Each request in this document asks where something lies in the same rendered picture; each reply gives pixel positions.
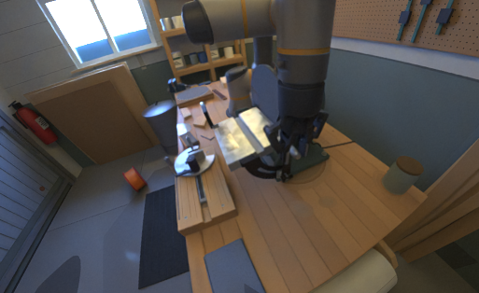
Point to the silver tin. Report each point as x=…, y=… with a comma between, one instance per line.
x=166, y=23

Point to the white paper roll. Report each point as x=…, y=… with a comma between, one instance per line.
x=361, y=274

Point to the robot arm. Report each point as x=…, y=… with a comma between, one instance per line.
x=304, y=28

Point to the dark blue small tool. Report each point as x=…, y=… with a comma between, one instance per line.
x=175, y=85

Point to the orange spool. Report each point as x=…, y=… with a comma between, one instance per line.
x=134, y=179

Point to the red fire extinguisher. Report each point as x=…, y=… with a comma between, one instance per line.
x=35, y=124

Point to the grey conical bin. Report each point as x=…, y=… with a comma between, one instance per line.
x=162, y=122

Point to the grey roller door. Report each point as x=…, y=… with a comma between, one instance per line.
x=7, y=195

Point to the silver mitre gauge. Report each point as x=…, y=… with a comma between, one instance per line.
x=193, y=161

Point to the grey jar with cork lid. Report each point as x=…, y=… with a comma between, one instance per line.
x=400, y=177

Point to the dark sandpaper strip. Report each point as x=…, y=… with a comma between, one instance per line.
x=219, y=94

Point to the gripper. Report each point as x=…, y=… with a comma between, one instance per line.
x=300, y=101

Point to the grey flat pad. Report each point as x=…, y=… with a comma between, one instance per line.
x=231, y=268

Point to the wooden tray with grey disc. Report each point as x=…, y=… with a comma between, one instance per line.
x=194, y=95

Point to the leaning wooden boards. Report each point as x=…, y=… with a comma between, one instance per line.
x=455, y=203

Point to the dark floor mat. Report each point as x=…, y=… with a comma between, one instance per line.
x=161, y=240

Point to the white labelled tin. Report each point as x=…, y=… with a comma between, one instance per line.
x=178, y=59

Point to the blue tin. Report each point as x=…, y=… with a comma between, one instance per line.
x=202, y=57
x=193, y=58

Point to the wooden rack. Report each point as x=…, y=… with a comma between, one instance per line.
x=206, y=201

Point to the small wood block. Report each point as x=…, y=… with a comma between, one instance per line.
x=200, y=121
x=185, y=112

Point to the window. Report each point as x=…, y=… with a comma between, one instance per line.
x=100, y=28

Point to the leaning plywood sheets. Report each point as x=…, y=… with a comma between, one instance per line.
x=96, y=118

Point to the black tilt scale quadrant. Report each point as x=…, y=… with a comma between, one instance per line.
x=263, y=171

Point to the blue table lock lever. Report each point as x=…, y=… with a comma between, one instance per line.
x=319, y=122

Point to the dark small block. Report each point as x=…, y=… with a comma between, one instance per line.
x=191, y=141

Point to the wooden shelf unit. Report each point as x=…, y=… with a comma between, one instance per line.
x=206, y=61

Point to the teal bar clamp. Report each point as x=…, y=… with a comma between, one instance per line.
x=404, y=18
x=444, y=16
x=421, y=18

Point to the wooden pegboard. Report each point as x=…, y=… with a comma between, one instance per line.
x=410, y=24

